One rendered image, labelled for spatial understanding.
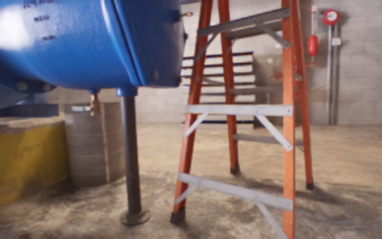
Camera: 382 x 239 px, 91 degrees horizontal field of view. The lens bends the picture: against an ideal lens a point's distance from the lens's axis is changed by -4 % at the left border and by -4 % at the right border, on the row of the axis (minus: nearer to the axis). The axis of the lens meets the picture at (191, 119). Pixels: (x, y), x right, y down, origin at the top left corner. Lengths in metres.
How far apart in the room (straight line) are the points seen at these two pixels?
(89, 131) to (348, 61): 4.06
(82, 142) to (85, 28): 0.81
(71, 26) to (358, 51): 4.23
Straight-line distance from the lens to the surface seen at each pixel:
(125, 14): 0.61
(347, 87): 4.31
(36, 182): 1.52
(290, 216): 0.72
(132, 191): 0.93
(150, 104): 4.42
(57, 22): 0.77
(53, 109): 1.77
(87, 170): 1.39
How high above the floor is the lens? 0.53
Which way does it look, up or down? 6 degrees down
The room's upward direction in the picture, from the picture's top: 2 degrees counter-clockwise
